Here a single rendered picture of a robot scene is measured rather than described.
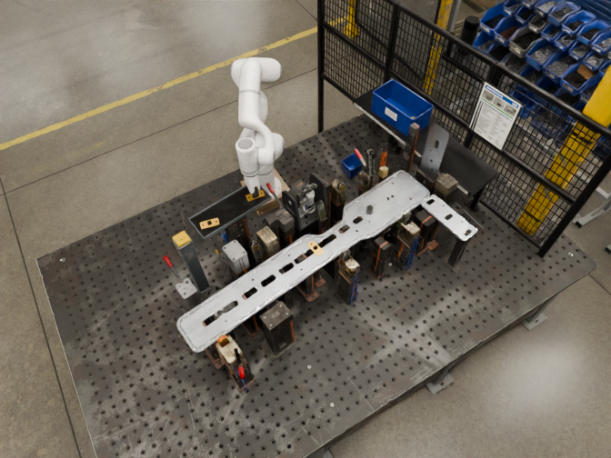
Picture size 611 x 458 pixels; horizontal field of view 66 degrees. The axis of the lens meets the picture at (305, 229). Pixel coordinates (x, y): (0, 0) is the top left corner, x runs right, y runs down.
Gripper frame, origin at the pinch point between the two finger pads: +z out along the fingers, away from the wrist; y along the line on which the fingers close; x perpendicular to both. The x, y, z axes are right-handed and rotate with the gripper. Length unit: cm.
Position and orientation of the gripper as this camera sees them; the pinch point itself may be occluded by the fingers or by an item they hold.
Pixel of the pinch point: (254, 192)
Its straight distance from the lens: 220.3
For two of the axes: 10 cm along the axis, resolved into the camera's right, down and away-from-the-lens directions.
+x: 9.2, -3.3, 1.9
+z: 0.3, 5.6, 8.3
